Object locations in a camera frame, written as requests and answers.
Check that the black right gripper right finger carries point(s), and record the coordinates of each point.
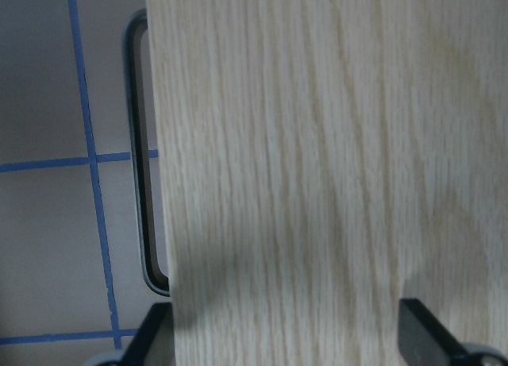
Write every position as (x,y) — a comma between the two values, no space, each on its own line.
(423,340)

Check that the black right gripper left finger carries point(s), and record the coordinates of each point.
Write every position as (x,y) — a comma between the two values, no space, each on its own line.
(154,343)

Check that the black drawer handle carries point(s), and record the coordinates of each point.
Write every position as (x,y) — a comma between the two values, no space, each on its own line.
(135,28)

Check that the light wooden drawer cabinet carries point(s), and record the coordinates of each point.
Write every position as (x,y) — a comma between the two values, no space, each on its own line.
(320,160)

